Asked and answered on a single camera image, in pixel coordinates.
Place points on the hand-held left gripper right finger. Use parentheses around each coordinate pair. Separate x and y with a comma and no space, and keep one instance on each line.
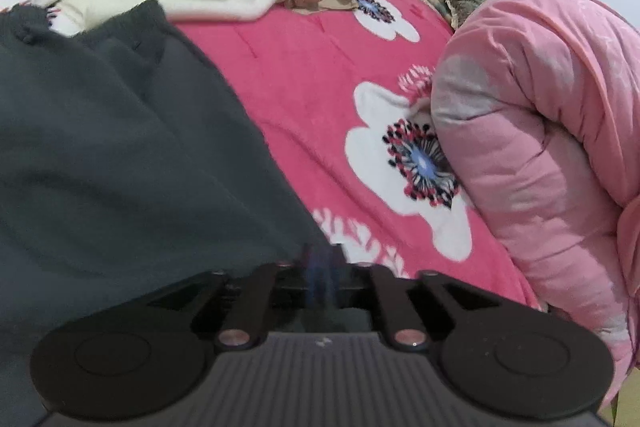
(357,279)

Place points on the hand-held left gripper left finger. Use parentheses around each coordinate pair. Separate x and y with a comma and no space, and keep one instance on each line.
(287,279)

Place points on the dark grey pants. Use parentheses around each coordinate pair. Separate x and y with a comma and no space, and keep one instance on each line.
(125,157)

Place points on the pink floral blanket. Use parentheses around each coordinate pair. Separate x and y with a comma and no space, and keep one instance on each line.
(300,82)

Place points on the pink quilt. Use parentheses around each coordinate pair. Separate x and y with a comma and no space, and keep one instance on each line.
(540,132)

